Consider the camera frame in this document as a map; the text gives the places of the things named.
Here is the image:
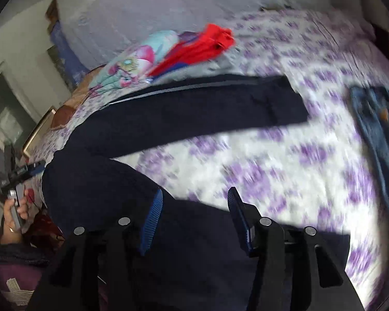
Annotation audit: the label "blue floral hanging cloth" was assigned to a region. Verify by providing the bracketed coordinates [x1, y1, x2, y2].
[47, 21, 90, 92]

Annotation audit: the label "wooden headboard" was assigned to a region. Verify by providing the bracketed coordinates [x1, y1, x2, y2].
[22, 106, 57, 158]

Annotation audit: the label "blue denim jeans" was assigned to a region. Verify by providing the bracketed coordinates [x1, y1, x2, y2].
[349, 86, 389, 214]

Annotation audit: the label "purple floral bed sheet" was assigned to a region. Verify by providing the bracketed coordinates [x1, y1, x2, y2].
[29, 8, 389, 311]

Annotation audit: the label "brown satin pillow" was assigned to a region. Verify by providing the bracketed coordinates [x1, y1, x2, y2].
[50, 66, 103, 131]

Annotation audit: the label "folded turquoise floral quilt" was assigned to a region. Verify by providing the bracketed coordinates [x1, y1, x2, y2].
[88, 30, 179, 98]

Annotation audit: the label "red white blue garment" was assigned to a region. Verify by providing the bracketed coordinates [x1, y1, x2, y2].
[147, 23, 235, 80]

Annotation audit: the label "left hand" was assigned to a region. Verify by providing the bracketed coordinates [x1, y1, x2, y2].
[0, 189, 30, 245]

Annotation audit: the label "dark navy pants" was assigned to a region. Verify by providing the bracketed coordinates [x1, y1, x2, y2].
[40, 73, 353, 311]

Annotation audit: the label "green glass window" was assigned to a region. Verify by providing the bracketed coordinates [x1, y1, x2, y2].
[0, 74, 36, 151]

